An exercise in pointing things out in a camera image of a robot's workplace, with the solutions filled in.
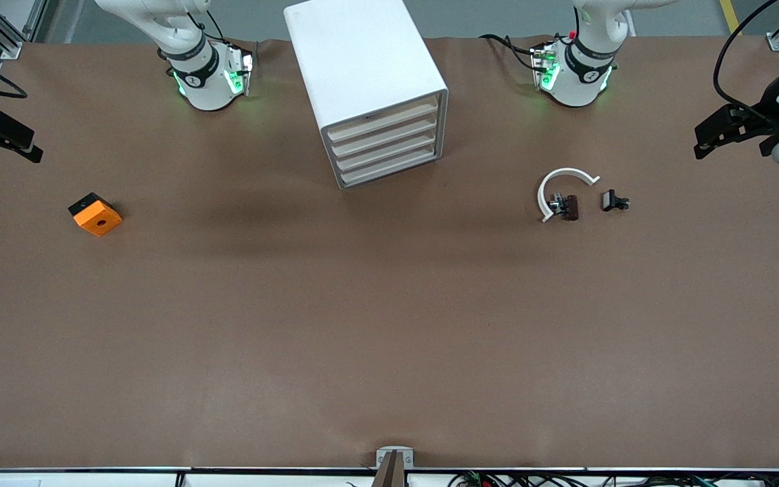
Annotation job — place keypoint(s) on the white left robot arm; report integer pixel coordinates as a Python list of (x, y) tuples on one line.
[(579, 81)]

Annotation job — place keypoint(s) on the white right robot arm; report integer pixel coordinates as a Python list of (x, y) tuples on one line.
[(207, 88)]

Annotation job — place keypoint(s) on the small black plastic part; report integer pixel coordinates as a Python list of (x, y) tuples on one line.
[(610, 200)]

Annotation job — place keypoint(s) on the orange block with black cap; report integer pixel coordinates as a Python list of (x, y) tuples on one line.
[(99, 220)]

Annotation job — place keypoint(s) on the white C-shaped clamp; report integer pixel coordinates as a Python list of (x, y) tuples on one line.
[(565, 171)]

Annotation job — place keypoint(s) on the silver metal bolt fitting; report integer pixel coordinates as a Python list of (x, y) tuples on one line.
[(556, 201)]

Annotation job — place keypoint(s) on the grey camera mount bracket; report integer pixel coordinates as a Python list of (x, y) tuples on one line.
[(395, 458)]

